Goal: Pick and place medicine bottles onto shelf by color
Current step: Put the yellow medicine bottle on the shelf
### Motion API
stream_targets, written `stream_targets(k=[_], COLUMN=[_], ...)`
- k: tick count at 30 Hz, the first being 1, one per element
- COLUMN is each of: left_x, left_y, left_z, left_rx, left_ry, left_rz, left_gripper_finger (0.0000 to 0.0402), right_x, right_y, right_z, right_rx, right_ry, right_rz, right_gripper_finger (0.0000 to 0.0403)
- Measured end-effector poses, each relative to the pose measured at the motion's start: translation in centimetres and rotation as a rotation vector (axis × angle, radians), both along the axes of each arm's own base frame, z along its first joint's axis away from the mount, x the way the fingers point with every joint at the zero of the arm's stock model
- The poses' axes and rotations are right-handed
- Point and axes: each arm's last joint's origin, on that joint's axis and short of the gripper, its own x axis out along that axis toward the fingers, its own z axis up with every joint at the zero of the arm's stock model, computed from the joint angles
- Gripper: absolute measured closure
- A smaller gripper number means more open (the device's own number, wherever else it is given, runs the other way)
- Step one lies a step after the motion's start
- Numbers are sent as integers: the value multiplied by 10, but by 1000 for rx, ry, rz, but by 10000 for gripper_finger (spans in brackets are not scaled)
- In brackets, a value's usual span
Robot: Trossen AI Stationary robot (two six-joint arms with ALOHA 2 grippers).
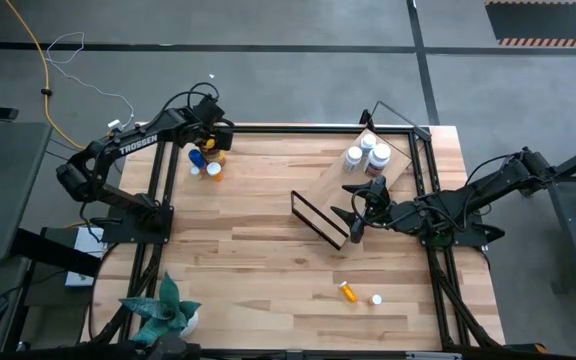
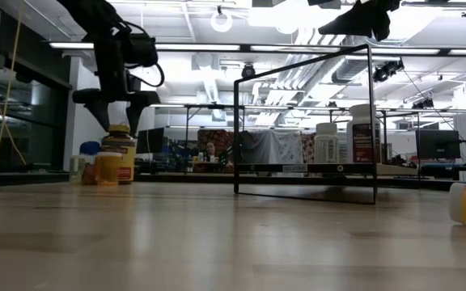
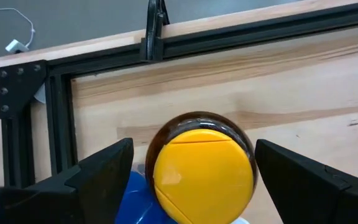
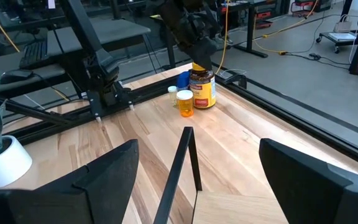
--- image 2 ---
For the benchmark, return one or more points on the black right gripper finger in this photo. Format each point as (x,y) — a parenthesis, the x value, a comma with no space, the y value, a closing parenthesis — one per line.
(366,18)

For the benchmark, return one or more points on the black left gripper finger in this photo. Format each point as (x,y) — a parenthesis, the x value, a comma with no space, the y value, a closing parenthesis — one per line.
(95,101)
(140,103)

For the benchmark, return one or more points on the blue-capped clear bottle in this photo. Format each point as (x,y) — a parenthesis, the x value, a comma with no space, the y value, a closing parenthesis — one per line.
(90,147)

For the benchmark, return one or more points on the amber bottle yellow cap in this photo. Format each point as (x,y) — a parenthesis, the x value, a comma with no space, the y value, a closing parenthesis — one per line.
(128,161)

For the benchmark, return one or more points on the large white bottle red label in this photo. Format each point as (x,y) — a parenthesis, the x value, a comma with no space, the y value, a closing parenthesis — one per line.
(358,141)

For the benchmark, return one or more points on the white bottle blue label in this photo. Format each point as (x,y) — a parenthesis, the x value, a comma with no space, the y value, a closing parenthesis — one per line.
(325,145)

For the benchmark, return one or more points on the small white medicine bottle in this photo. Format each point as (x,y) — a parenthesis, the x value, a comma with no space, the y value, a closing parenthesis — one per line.
(342,153)

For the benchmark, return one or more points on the black computer monitor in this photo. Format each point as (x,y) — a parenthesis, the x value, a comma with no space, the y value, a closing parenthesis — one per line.
(152,140)
(438,144)

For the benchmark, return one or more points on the black ceiling spotlight cluster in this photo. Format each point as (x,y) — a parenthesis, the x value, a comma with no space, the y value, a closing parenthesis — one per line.
(386,70)
(423,104)

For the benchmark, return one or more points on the person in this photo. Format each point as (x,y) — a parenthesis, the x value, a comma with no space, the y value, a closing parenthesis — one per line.
(210,151)

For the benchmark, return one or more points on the mandala patterned cloth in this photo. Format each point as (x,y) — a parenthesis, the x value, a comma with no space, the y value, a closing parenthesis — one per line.
(221,135)

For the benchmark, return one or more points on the white cloth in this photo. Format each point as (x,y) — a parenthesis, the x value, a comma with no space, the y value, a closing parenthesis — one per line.
(273,147)

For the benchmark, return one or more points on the floral patterned cloth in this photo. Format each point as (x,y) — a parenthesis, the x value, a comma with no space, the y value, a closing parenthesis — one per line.
(307,147)

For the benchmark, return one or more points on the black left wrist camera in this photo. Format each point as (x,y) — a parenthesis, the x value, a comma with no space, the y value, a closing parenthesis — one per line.
(140,50)

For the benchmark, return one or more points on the black metal frame rig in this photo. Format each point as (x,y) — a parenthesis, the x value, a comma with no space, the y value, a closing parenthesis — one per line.
(187,121)

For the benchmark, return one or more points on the black overhead bracket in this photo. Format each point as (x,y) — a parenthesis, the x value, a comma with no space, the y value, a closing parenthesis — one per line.
(435,4)

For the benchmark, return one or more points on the black aluminium table frame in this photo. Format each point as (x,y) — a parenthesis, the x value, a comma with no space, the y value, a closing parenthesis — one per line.
(35,178)

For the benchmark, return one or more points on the wooden shelf black metal frame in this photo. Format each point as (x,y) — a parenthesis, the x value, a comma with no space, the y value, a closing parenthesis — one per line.
(318,168)

